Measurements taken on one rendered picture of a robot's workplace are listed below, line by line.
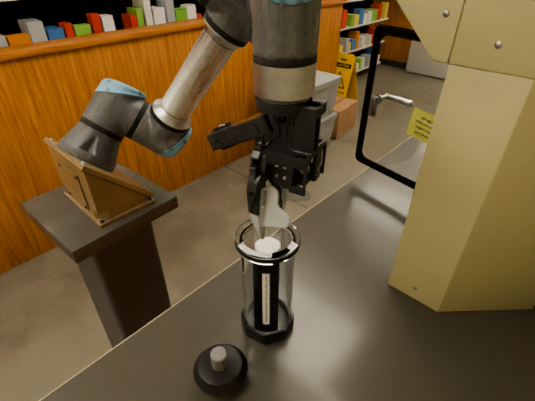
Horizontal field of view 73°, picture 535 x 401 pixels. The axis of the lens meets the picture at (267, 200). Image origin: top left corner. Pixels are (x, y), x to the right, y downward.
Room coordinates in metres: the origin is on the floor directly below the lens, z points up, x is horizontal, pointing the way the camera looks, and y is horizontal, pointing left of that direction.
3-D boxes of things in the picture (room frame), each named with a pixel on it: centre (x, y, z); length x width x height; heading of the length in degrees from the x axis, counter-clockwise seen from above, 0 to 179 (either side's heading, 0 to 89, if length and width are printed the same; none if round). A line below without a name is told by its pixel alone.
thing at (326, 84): (3.02, -0.28, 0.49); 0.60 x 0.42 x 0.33; 137
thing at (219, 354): (0.34, 0.08, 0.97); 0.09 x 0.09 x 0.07
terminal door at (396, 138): (0.91, -0.37, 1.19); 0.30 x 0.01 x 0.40; 37
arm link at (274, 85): (0.45, -0.02, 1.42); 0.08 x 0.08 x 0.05
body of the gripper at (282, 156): (0.44, -0.03, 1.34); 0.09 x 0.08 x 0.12; 62
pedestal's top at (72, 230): (0.88, 0.50, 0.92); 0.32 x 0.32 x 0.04; 50
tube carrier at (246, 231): (0.45, 0.00, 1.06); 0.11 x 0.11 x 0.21
